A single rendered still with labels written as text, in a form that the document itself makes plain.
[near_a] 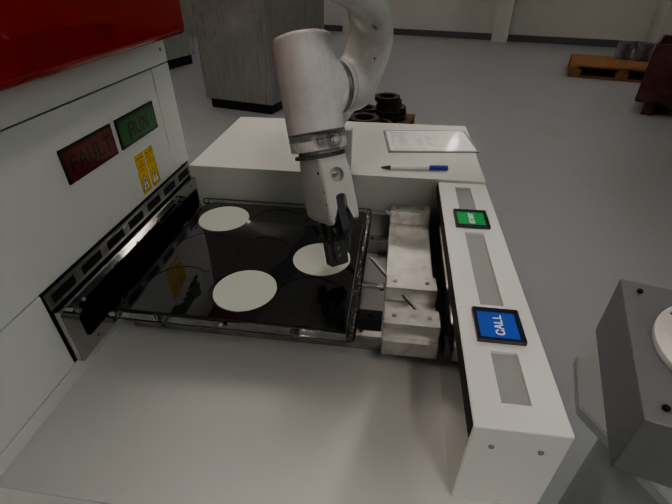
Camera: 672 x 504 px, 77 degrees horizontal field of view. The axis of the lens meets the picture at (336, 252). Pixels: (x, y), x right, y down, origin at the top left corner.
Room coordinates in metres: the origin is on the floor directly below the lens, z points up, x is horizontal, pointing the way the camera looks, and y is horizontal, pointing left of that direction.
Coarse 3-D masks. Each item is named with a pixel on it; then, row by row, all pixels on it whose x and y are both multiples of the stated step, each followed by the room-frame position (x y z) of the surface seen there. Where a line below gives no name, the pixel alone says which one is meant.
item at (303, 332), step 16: (144, 320) 0.45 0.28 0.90; (160, 320) 0.44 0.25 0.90; (176, 320) 0.44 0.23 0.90; (192, 320) 0.44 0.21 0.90; (208, 320) 0.44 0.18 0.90; (288, 336) 0.42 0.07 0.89; (304, 336) 0.41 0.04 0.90; (320, 336) 0.41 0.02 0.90; (336, 336) 0.41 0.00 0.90; (352, 336) 0.41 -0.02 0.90
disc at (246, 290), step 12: (228, 276) 0.55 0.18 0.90; (240, 276) 0.55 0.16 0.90; (252, 276) 0.55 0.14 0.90; (264, 276) 0.55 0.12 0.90; (216, 288) 0.52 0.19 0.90; (228, 288) 0.52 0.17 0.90; (240, 288) 0.52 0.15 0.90; (252, 288) 0.52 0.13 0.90; (264, 288) 0.51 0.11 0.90; (276, 288) 0.51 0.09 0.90; (216, 300) 0.49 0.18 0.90; (228, 300) 0.49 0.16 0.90; (240, 300) 0.49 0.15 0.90; (252, 300) 0.49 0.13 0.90; (264, 300) 0.49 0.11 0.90
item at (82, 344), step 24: (192, 192) 0.84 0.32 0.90; (168, 216) 0.71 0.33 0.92; (192, 216) 0.80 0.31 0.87; (144, 240) 0.62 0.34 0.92; (168, 240) 0.70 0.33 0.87; (120, 264) 0.55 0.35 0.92; (144, 264) 0.62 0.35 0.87; (96, 288) 0.48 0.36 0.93; (72, 312) 0.43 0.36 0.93; (72, 336) 0.41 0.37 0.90; (96, 336) 0.45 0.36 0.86
